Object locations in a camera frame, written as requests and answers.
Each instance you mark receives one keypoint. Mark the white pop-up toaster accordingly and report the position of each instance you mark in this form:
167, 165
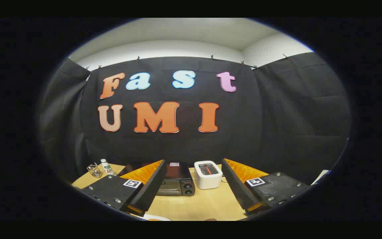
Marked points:
207, 181

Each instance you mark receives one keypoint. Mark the white flat panel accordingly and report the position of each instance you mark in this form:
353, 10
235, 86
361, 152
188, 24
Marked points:
320, 177

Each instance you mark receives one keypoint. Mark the clear utensil holder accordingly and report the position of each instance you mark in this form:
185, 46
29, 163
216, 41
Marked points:
95, 171

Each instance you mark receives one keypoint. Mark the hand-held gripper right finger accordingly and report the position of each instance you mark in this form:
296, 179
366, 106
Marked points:
237, 189

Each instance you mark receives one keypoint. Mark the small white bottle green label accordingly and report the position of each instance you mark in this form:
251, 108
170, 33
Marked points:
107, 168

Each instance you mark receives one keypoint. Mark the black toaster oven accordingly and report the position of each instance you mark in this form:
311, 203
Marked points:
177, 179

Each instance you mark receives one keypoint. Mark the white square plate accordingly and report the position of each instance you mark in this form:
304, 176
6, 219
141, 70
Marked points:
156, 217

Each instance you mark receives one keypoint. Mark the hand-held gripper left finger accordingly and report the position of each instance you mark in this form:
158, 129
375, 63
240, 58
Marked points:
151, 189

